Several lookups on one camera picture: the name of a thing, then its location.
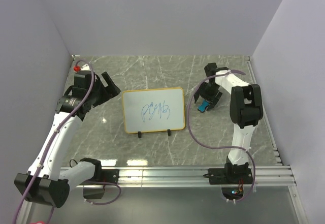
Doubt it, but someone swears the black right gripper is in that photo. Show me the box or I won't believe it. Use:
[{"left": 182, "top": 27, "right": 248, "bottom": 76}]
[{"left": 193, "top": 81, "right": 222, "bottom": 110}]

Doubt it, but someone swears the blue bone-shaped eraser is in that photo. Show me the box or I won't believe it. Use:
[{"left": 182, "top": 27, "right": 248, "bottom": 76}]
[{"left": 198, "top": 101, "right": 209, "bottom": 113}]

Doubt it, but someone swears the yellow framed whiteboard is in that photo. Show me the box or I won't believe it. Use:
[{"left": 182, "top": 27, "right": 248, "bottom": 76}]
[{"left": 121, "top": 87, "right": 185, "bottom": 134}]

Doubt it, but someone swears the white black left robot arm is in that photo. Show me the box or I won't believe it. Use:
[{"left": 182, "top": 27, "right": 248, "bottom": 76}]
[{"left": 14, "top": 71, "right": 120, "bottom": 208}]

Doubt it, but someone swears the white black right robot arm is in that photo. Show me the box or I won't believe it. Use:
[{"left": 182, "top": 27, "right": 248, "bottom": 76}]
[{"left": 194, "top": 63, "right": 263, "bottom": 183}]

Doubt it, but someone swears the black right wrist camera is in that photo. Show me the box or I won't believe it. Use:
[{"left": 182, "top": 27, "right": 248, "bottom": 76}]
[{"left": 204, "top": 62, "right": 218, "bottom": 77}]

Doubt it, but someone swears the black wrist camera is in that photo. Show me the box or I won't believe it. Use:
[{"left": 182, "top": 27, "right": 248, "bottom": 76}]
[
  {"left": 74, "top": 71, "right": 91, "bottom": 89},
  {"left": 204, "top": 62, "right": 218, "bottom": 77}
]

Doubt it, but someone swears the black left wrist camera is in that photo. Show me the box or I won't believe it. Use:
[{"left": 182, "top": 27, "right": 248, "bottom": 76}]
[{"left": 74, "top": 71, "right": 91, "bottom": 89}]

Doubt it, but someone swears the red cable cap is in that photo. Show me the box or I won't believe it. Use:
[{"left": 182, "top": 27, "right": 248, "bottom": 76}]
[{"left": 73, "top": 66, "right": 81, "bottom": 72}]

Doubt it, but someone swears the aluminium right side rail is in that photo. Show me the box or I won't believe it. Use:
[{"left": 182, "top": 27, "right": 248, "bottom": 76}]
[{"left": 245, "top": 56, "right": 284, "bottom": 166}]

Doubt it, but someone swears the aluminium rail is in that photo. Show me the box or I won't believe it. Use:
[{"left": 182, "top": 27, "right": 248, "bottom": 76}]
[
  {"left": 58, "top": 165, "right": 297, "bottom": 188},
  {"left": 245, "top": 56, "right": 284, "bottom": 166}
]

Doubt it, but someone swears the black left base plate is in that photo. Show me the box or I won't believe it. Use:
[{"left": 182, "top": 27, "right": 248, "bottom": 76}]
[{"left": 85, "top": 169, "right": 119, "bottom": 184}]

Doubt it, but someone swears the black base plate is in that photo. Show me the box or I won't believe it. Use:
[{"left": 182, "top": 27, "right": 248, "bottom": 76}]
[
  {"left": 85, "top": 169, "right": 119, "bottom": 184},
  {"left": 203, "top": 168, "right": 253, "bottom": 185}
]

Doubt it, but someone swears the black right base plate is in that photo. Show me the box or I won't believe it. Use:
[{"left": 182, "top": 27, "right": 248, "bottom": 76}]
[{"left": 203, "top": 168, "right": 253, "bottom": 185}]

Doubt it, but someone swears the aluminium front rail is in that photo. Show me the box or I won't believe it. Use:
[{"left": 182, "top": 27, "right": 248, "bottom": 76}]
[{"left": 58, "top": 165, "right": 297, "bottom": 188}]

